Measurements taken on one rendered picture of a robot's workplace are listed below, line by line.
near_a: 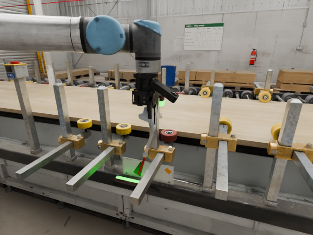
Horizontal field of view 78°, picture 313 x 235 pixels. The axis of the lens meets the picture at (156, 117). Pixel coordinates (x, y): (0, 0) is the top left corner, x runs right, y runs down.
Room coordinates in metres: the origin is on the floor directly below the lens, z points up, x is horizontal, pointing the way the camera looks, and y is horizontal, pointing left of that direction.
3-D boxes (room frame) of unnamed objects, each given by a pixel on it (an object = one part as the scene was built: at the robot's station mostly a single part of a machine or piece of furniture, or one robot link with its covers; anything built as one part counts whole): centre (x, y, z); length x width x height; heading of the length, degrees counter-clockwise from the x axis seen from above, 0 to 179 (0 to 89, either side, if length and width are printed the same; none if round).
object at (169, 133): (0.87, -0.06, 0.85); 0.08 x 0.08 x 0.11
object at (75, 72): (8.64, 3.78, 0.23); 2.41 x 0.77 x 0.17; 159
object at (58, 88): (0.94, 0.48, 0.90); 0.03 x 0.03 x 0.48; 71
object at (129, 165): (0.77, 0.05, 0.75); 0.26 x 0.01 x 0.10; 71
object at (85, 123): (1.03, 0.41, 0.85); 0.08 x 0.08 x 0.11
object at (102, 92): (0.86, 0.25, 0.89); 0.03 x 0.03 x 0.48; 71
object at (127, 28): (0.68, 0.14, 1.33); 0.12 x 0.12 x 0.09; 8
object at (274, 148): (0.62, -0.49, 0.95); 0.13 x 0.06 x 0.05; 71
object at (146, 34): (0.71, 0.03, 1.32); 0.10 x 0.09 x 0.12; 98
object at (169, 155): (0.78, -0.01, 0.85); 0.13 x 0.06 x 0.05; 71
